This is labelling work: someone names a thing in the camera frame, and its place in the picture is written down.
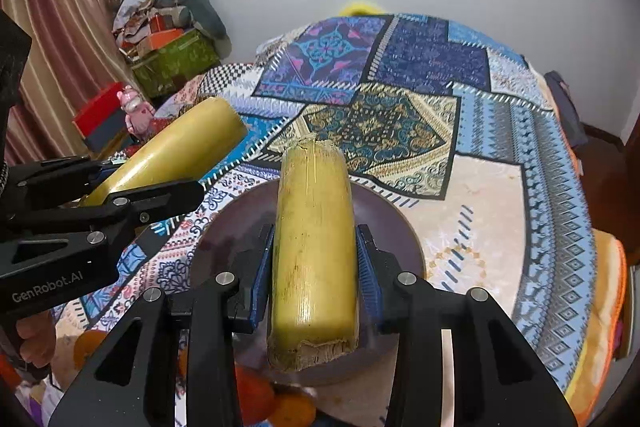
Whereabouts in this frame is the striped brown curtain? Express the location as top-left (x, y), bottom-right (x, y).
top-left (0, 0), bottom-right (126, 168)

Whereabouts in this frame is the blue patchwork blanket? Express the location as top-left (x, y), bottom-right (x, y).
top-left (50, 12), bottom-right (598, 427)

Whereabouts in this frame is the red apple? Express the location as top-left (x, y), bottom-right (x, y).
top-left (235, 364), bottom-right (276, 425)

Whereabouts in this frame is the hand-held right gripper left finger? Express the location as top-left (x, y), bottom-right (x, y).
top-left (47, 224), bottom-right (276, 427)

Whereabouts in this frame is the person's left hand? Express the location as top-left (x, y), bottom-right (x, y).
top-left (15, 309), bottom-right (57, 370)

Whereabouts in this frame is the dark purple plate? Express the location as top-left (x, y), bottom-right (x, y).
top-left (189, 182), bottom-right (426, 388)

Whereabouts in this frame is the pile of clutter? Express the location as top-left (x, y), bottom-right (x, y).
top-left (112, 0), bottom-right (168, 58)

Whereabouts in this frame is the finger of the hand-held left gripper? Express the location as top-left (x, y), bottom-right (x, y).
top-left (0, 179), bottom-right (206, 282)
top-left (7, 156), bottom-right (124, 210)

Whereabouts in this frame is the yellow sugarcane piece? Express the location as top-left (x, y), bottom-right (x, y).
top-left (267, 134), bottom-right (361, 373)
top-left (80, 97), bottom-right (249, 208)

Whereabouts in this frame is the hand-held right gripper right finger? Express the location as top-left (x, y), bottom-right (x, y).
top-left (355, 223), bottom-right (578, 427)

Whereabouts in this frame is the orange under blanket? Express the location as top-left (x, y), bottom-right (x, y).
top-left (565, 232), bottom-right (628, 413)

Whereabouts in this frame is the checked patterned cloth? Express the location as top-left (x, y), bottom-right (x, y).
top-left (155, 62), bottom-right (257, 128)

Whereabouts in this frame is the green patterned box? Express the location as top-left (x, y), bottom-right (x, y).
top-left (131, 29), bottom-right (221, 98)

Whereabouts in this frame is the pink toy figure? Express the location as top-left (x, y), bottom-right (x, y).
top-left (117, 89), bottom-right (153, 138)

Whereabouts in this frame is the red box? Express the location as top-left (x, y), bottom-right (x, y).
top-left (72, 82), bottom-right (126, 138)

